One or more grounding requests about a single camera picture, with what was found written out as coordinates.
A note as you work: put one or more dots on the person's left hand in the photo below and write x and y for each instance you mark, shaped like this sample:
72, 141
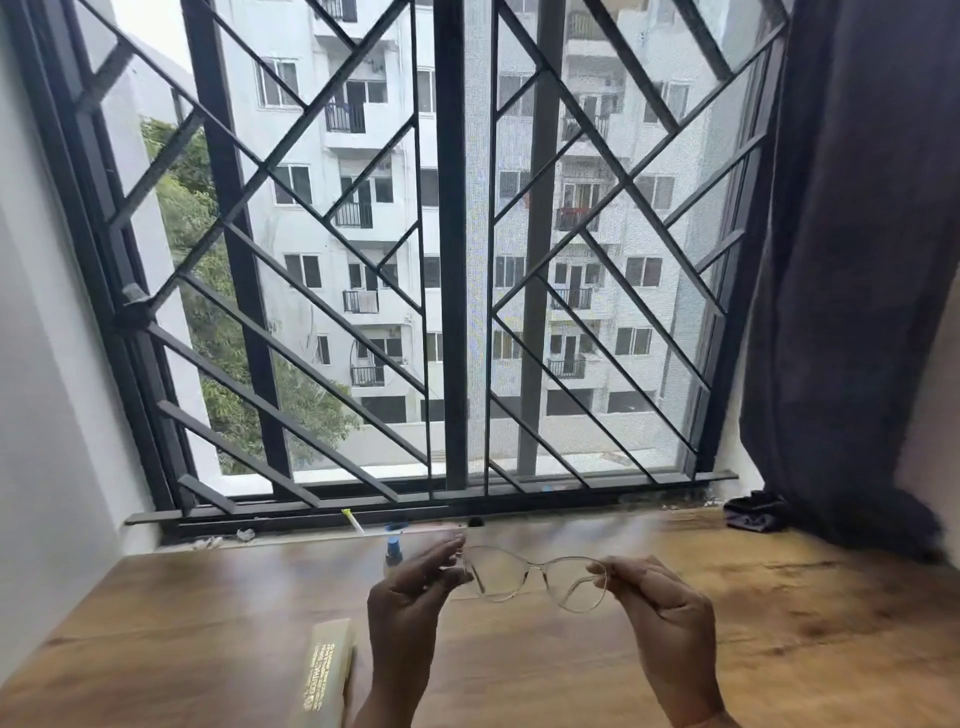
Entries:
405, 630

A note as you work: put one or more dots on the person's right hand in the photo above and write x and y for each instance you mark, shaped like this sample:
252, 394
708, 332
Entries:
671, 637

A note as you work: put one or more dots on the small spray bottle blue cap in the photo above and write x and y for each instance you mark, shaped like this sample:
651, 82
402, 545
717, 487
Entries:
394, 547

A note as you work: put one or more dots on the translucent yellowish glasses case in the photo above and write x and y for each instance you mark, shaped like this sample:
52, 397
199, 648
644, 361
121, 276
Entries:
324, 675

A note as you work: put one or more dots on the clear-framed eyeglasses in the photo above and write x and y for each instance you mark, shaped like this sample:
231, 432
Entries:
499, 574

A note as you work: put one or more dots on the person's right forearm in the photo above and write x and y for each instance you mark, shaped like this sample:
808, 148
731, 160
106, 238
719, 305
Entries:
709, 721

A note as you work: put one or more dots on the dark crumpled cloth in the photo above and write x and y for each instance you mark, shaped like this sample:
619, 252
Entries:
754, 514

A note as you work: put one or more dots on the white stick yellow tip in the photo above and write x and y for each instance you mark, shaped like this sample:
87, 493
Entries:
352, 520

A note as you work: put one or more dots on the black metal window grille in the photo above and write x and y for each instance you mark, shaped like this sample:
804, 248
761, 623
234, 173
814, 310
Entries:
150, 517

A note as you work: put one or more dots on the white apartment building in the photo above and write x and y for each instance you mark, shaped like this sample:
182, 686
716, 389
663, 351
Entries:
375, 255

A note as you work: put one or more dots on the green tree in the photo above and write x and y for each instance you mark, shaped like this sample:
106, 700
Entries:
202, 300

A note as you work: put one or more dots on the dark curtain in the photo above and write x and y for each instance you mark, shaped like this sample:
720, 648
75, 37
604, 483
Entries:
847, 262

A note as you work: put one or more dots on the black window frame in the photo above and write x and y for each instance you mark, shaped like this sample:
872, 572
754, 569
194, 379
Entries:
452, 225

